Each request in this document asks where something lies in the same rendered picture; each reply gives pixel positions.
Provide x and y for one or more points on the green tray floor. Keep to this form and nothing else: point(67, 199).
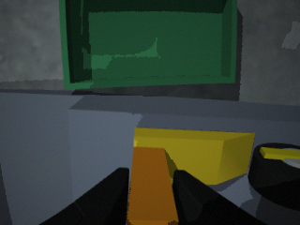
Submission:
point(117, 39)

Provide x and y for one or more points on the green tray rim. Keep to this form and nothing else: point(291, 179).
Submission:
point(228, 57)

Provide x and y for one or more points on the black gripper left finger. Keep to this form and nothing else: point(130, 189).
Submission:
point(104, 204)

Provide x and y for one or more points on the yellow wedge chock with orange handle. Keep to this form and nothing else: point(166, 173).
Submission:
point(211, 156)

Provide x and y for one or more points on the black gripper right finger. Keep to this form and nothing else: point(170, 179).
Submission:
point(197, 204)

